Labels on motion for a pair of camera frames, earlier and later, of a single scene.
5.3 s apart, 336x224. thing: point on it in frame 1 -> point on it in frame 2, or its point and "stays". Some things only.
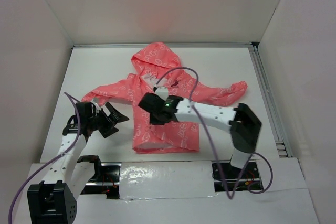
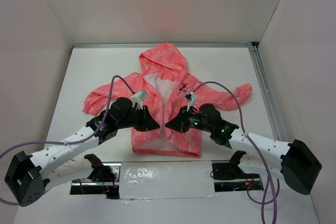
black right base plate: x=228 y=178 stays
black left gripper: x=109 y=129 -> x=147 y=123
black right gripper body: x=154 y=119 -> x=195 y=120
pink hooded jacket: x=158 y=65 stays
